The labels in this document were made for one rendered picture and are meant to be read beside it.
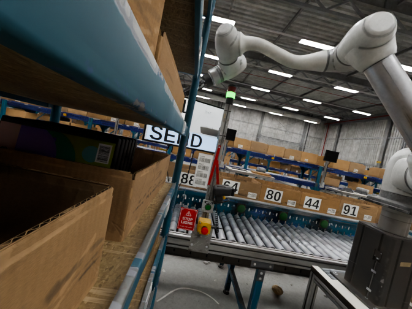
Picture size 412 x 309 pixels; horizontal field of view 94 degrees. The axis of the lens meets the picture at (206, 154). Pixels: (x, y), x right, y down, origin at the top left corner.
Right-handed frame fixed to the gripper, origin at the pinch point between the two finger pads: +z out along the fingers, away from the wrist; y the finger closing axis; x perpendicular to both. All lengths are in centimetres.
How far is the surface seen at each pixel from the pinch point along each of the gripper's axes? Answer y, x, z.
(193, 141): -4.7, -26.8, 5.2
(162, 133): -6.0, -12.6, 18.3
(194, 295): -21, -148, 70
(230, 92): -3.9, -11.3, -27.0
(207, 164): -17.8, -37.6, 3.9
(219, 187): -29, -48, 4
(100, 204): -96, 15, 9
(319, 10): 642, -104, -590
